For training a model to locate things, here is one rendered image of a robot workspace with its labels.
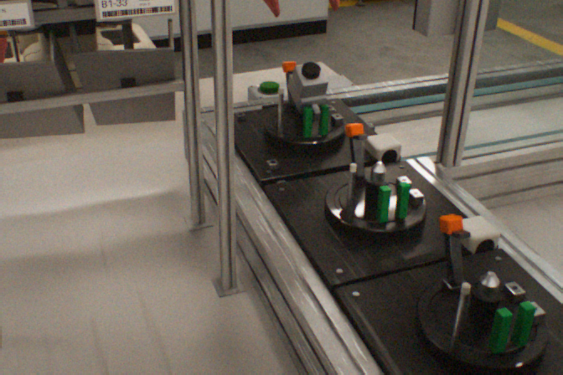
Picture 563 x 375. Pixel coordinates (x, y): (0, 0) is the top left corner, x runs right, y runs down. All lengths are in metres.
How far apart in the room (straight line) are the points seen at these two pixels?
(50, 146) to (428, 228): 0.78
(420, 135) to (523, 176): 0.21
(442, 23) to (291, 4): 3.48
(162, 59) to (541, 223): 0.67
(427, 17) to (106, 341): 0.63
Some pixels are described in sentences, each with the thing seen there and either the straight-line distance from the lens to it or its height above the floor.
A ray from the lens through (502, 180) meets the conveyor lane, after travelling 1.19.
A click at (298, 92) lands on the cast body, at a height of 1.06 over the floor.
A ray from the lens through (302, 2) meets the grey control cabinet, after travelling 4.50.
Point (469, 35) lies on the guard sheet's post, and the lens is 1.01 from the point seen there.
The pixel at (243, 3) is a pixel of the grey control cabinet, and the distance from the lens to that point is 4.33.
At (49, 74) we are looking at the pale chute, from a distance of 0.91.
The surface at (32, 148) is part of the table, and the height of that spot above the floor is 0.86.
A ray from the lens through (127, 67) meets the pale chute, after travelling 0.94.
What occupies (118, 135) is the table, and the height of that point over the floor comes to 0.86.
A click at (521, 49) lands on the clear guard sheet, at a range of 1.10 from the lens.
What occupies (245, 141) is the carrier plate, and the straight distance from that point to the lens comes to 1.12.
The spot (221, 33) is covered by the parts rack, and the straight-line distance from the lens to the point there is 0.78.
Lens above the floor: 1.49
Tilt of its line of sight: 29 degrees down
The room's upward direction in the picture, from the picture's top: 1 degrees clockwise
